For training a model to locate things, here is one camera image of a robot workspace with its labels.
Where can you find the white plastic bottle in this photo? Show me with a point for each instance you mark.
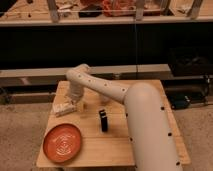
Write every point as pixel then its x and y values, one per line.
pixel 63 109

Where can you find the black rectangular block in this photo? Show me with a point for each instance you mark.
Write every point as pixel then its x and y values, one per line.
pixel 104 120

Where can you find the long metal bench rail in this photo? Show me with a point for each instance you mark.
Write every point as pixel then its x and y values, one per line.
pixel 48 76

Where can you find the red object on shelf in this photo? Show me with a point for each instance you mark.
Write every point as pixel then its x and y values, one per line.
pixel 114 8

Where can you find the black object on shelf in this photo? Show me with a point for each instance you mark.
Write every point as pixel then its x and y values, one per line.
pixel 90 11

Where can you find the orange ceramic bowl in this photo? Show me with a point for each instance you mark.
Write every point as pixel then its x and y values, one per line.
pixel 62 143

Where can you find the wooden table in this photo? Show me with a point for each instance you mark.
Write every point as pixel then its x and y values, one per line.
pixel 99 149

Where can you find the translucent plastic cup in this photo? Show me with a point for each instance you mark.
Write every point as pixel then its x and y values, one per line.
pixel 104 99

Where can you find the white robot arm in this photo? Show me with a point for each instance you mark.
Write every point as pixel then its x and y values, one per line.
pixel 153 145

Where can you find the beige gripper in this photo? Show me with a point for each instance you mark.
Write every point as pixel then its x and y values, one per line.
pixel 76 105

